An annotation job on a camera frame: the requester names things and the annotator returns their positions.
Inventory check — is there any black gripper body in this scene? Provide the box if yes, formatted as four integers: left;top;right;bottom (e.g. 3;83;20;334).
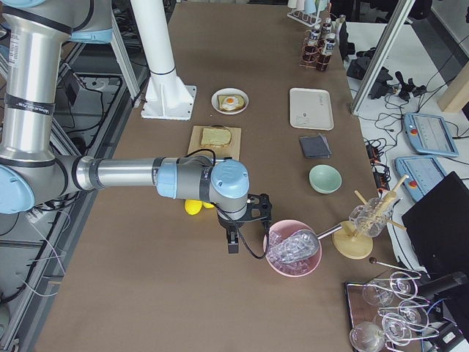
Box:
218;194;272;238

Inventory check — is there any plain bread slice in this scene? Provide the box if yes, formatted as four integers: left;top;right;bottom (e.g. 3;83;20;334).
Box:
201;128;232;147

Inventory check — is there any toast with fried egg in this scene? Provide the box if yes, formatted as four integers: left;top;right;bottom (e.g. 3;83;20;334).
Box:
217;94;245;111

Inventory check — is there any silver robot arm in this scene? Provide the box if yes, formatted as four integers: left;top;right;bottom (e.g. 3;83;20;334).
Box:
1;1;272;254

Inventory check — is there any white serving tray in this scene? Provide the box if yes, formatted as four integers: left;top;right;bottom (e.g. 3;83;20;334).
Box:
289;88;334;131

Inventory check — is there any wine glass rack tray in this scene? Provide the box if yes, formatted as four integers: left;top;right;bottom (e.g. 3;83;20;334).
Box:
344;279;395;329

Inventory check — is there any metal scoop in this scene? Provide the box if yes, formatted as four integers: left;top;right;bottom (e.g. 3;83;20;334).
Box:
289;224;342;261

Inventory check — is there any wooden cutting board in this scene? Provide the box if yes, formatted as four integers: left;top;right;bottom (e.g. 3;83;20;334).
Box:
188;125;242;161

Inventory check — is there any green bowl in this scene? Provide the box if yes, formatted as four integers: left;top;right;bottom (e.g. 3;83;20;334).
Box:
309;164;342;194

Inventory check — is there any dark grey folded cloth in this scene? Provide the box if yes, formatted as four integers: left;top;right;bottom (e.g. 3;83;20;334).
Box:
299;133;332;158

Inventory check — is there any wooden cup stand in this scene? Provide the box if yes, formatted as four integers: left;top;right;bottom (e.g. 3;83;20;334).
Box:
332;174;409;260

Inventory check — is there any clear glass mug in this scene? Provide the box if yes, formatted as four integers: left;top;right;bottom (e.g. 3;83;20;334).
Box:
349;197;393;238

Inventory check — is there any white plate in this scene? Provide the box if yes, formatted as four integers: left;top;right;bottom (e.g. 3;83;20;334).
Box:
211;88;249;115

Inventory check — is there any clear wine glass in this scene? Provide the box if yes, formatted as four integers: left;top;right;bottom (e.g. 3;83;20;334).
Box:
349;322;385;352
378;300;428;343
362;280;394;307

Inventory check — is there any brown drink bottle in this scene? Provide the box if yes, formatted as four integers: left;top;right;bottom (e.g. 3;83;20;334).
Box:
320;18;332;40
304;24;321;54
317;33;336;71

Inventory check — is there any blue teach pendant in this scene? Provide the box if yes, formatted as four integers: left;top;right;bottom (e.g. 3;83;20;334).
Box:
403;113;459;157
394;155;446;202

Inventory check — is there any black laptop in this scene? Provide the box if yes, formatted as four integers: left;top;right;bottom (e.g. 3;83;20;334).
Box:
402;172;468;274

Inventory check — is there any white mug rack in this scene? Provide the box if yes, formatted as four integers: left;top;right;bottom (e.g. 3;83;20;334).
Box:
287;0;330;28

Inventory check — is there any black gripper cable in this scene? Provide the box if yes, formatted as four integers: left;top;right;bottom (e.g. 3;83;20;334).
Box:
234;216;274;260

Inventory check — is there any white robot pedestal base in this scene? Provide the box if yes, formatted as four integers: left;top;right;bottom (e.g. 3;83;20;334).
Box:
131;0;196;121

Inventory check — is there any copper wire bottle rack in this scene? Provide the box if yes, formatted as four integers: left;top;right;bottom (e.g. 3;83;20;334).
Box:
300;35;327;72

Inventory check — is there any aluminium frame post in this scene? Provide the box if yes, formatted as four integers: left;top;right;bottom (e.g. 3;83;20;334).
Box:
350;0;415;116

